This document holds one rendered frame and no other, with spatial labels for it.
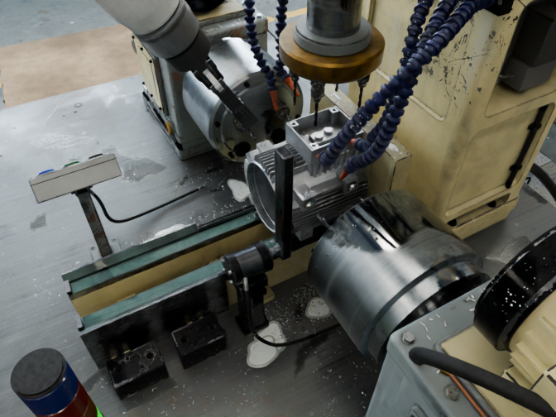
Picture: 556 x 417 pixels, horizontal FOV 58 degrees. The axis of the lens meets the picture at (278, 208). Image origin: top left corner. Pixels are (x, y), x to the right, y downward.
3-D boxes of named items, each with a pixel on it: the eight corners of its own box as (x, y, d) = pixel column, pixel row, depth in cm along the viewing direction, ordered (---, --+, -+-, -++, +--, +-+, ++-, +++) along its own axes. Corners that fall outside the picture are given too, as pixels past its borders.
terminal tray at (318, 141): (332, 131, 110) (335, 104, 105) (361, 160, 104) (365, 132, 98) (284, 149, 106) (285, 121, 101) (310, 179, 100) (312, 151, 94)
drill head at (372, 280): (381, 230, 111) (400, 141, 93) (525, 388, 87) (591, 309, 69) (282, 275, 103) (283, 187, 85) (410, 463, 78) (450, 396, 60)
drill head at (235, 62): (246, 83, 151) (242, 2, 133) (310, 153, 129) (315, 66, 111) (168, 107, 143) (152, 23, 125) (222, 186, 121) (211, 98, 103)
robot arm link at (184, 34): (167, -21, 77) (190, 8, 81) (123, 19, 77) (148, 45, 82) (189, 3, 71) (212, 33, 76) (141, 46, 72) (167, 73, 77)
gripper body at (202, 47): (206, 34, 76) (237, 74, 83) (186, 11, 81) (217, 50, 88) (169, 67, 76) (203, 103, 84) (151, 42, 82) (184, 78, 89)
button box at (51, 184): (120, 175, 111) (111, 152, 110) (122, 174, 104) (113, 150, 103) (40, 203, 105) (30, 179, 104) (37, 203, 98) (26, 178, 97)
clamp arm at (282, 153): (286, 245, 98) (288, 142, 80) (294, 256, 96) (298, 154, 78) (270, 252, 97) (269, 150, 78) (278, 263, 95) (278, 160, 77)
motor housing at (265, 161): (318, 172, 124) (323, 107, 110) (363, 223, 112) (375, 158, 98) (245, 200, 117) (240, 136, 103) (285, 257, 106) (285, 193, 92)
